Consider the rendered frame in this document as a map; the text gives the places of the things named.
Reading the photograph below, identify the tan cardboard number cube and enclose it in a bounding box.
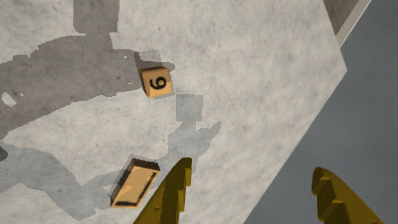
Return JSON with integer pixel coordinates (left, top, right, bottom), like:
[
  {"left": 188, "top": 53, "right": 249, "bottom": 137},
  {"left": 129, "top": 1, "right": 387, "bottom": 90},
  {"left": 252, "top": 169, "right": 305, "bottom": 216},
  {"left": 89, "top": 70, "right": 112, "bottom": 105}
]
[{"left": 139, "top": 66, "right": 172, "bottom": 98}]

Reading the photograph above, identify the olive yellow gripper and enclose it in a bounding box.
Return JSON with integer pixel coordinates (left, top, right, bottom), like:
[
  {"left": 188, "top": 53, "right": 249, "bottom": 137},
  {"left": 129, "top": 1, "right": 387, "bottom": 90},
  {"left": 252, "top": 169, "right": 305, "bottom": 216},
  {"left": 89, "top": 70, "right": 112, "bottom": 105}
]
[{"left": 133, "top": 157, "right": 384, "bottom": 224}]

